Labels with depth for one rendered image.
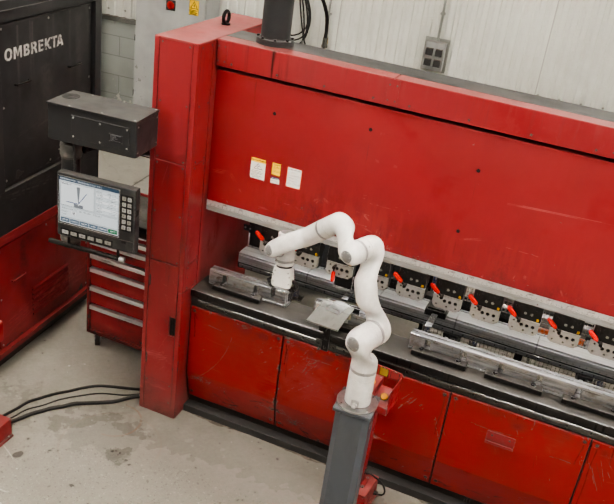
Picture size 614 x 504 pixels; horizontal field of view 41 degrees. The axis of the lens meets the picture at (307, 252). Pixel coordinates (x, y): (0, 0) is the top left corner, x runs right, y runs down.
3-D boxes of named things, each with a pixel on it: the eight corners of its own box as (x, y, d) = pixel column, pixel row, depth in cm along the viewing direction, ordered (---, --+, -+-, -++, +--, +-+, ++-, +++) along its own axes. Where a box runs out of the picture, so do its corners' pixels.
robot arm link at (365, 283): (352, 349, 363) (375, 337, 375) (374, 354, 356) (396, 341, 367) (343, 239, 350) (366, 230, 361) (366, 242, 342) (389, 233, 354)
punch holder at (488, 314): (468, 316, 426) (475, 289, 418) (471, 309, 433) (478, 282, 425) (496, 325, 421) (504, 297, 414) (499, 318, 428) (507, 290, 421)
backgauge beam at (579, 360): (236, 267, 504) (238, 252, 500) (246, 258, 516) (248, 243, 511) (623, 388, 437) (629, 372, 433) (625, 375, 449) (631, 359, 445)
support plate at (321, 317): (305, 321, 437) (306, 319, 436) (323, 300, 459) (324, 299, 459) (337, 331, 432) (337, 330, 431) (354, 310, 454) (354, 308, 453)
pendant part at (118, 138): (46, 252, 445) (44, 100, 407) (71, 235, 467) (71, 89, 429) (131, 276, 434) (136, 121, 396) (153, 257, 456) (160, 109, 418)
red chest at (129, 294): (84, 347, 561) (85, 214, 516) (126, 315, 604) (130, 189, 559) (148, 370, 546) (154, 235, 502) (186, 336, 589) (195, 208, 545)
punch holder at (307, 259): (291, 262, 455) (294, 235, 447) (297, 256, 462) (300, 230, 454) (316, 270, 450) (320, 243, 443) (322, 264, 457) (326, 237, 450)
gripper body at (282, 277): (271, 263, 383) (269, 285, 386) (290, 267, 378) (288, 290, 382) (278, 259, 389) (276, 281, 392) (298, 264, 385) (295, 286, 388)
